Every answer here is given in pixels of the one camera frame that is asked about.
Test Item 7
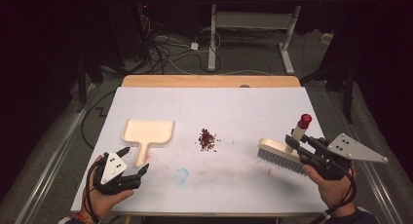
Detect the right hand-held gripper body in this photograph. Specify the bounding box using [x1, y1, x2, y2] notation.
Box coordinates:
[297, 132, 390, 181]

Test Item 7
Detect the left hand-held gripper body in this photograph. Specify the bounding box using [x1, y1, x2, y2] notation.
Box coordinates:
[93, 151, 141, 196]

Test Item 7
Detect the white brush with red-capped handle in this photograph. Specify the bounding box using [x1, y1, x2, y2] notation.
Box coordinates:
[256, 113, 314, 177]

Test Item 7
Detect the beige plastic dustpan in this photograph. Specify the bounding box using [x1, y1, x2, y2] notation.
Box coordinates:
[121, 118, 175, 168]

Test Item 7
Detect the pile of red beans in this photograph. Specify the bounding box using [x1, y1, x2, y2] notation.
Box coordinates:
[197, 128, 222, 153]

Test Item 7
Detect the person's left hand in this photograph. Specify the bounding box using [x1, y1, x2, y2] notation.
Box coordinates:
[80, 155, 134, 220]

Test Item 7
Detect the person's right hand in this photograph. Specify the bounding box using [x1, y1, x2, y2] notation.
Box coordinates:
[302, 163, 357, 209]

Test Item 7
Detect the black stand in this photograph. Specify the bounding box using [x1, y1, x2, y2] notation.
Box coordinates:
[299, 9, 361, 125]
[75, 48, 98, 114]

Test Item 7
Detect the white table mat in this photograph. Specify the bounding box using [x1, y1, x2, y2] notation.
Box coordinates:
[70, 86, 329, 216]

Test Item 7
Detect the wooden table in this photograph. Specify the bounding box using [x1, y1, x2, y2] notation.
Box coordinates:
[121, 74, 302, 89]

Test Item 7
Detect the white floor box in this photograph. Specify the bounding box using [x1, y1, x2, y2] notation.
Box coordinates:
[320, 31, 335, 46]

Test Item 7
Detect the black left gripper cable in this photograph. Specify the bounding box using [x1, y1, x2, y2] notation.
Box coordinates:
[83, 158, 102, 224]

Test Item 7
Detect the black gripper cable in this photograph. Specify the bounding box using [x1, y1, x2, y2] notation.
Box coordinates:
[83, 158, 102, 224]
[310, 167, 357, 224]

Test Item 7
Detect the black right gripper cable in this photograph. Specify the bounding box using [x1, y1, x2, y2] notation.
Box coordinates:
[310, 167, 357, 224]

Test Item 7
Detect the aluminium floor rail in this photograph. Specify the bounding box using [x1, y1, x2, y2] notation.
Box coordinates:
[330, 96, 407, 224]
[13, 82, 98, 224]

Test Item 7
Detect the red and orange bracelet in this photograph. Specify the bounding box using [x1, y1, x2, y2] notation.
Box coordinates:
[73, 211, 95, 224]

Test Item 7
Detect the tangle of black floor cables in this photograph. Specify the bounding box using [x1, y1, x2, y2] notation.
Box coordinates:
[130, 16, 225, 76]

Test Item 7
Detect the white metal desk frame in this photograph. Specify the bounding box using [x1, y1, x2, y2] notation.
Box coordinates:
[206, 3, 302, 76]

